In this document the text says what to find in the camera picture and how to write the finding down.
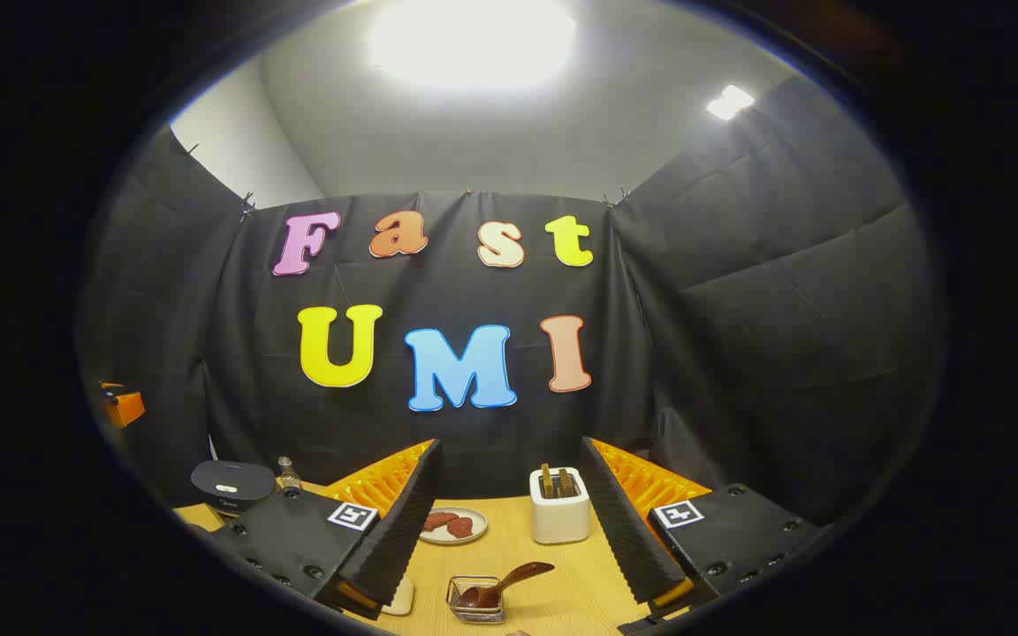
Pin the red meat piece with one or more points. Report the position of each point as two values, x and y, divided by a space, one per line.
438 520
460 527

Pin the small clear glass bottle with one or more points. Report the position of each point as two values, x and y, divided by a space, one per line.
288 477

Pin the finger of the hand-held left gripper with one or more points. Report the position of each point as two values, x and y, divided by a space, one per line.
125 408

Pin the white toaster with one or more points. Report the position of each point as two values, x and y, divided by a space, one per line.
559 521

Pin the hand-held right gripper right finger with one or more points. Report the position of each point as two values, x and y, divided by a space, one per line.
624 539

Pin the white round plate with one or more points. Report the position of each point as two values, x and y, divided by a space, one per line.
474 514

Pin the brown toast slice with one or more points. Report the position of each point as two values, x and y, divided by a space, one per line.
567 482
546 481

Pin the black silver rice cooker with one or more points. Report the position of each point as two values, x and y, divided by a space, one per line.
231 484

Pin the brown wooden spoon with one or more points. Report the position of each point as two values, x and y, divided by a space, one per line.
513 579

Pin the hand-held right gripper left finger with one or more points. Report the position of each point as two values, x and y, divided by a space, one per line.
398 539

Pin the small ceiling light panel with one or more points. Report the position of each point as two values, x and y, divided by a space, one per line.
728 102

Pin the clear glass dish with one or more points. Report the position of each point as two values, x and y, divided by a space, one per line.
401 599

